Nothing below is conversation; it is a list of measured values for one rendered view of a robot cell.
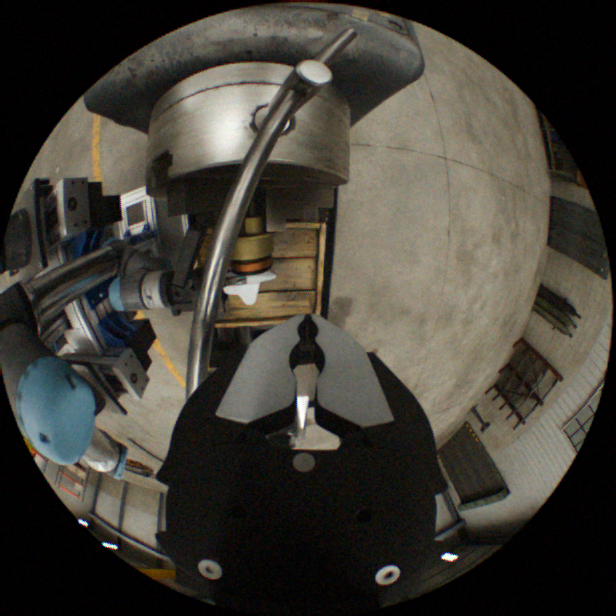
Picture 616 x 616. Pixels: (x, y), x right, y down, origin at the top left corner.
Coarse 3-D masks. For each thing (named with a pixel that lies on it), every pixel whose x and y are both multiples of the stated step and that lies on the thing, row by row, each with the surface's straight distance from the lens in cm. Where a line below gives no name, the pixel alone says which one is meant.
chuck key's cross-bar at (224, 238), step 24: (336, 48) 19; (288, 96) 14; (288, 120) 13; (264, 144) 11; (240, 168) 11; (240, 192) 10; (240, 216) 10; (216, 240) 9; (216, 264) 9; (216, 288) 9; (216, 312) 10; (192, 336) 10; (192, 360) 10; (192, 384) 11
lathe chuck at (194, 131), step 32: (192, 96) 24; (224, 96) 22; (256, 96) 22; (160, 128) 26; (192, 128) 22; (224, 128) 20; (256, 128) 20; (288, 128) 21; (320, 128) 23; (192, 160) 20; (224, 160) 19; (288, 160) 19; (320, 160) 22; (160, 192) 31
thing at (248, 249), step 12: (252, 216) 36; (264, 216) 32; (252, 228) 31; (264, 228) 32; (240, 240) 30; (252, 240) 30; (264, 240) 31; (240, 252) 31; (252, 252) 31; (264, 252) 31; (240, 264) 32; (252, 264) 31; (264, 264) 32
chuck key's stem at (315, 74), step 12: (312, 60) 14; (300, 72) 13; (312, 72) 13; (324, 72) 14; (288, 84) 14; (300, 84) 13; (312, 84) 13; (324, 84) 13; (276, 96) 16; (312, 96) 15; (264, 120) 20
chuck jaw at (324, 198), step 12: (276, 192) 32; (288, 192) 32; (300, 192) 32; (312, 192) 32; (324, 192) 33; (276, 204) 32; (288, 204) 32; (300, 204) 32; (312, 204) 32; (324, 204) 33; (276, 216) 32; (288, 216) 32; (300, 216) 32; (276, 228) 32
